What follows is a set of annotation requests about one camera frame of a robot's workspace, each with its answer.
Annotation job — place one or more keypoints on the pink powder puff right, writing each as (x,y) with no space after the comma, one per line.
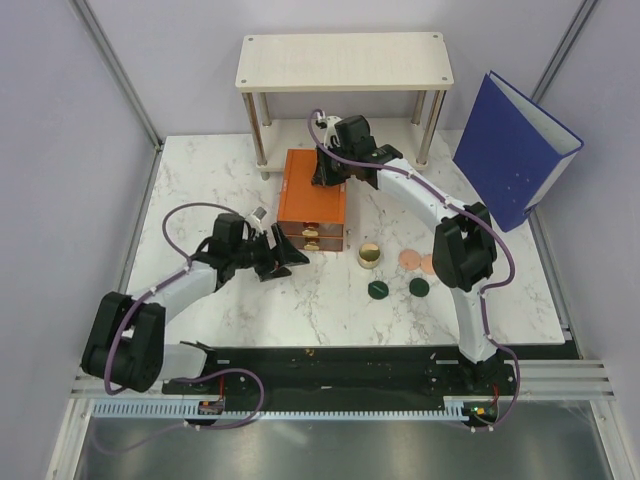
(426,265)

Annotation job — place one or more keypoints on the orange drawer box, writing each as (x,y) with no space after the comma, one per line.
(300,201)

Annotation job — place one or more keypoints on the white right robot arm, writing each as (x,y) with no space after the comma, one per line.
(465,243)

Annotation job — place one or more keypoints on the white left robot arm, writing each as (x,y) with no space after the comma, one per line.
(126,347)

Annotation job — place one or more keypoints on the dark green lid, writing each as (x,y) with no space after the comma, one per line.
(419,287)
(378,290)

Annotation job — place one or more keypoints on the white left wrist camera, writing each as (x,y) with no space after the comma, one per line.
(254,223)

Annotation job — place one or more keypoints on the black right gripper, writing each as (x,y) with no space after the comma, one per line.
(322,176)

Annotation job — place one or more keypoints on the blue ring binder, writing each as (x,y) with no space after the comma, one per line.
(512,151)

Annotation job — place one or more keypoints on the dark green lid left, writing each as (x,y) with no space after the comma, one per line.
(378,290)

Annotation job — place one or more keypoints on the white two-tier shelf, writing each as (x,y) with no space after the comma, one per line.
(415,62)

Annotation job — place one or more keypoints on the pink powder puff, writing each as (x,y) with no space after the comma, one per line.
(426,265)
(409,259)

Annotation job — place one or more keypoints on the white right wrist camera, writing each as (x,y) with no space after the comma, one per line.
(327,125)

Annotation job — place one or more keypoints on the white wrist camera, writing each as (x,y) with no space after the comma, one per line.
(254,223)
(327,125)

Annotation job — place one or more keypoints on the light blue cable duct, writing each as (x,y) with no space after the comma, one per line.
(192,409)

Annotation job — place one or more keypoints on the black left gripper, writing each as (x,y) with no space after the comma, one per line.
(288,254)

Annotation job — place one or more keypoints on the dark green lid right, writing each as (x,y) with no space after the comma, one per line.
(419,287)

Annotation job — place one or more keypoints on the pink powder puff left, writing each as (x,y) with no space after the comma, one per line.
(409,259)

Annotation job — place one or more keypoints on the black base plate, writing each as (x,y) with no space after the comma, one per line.
(407,376)

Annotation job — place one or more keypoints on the gold round jar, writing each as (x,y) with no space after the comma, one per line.
(369,255)

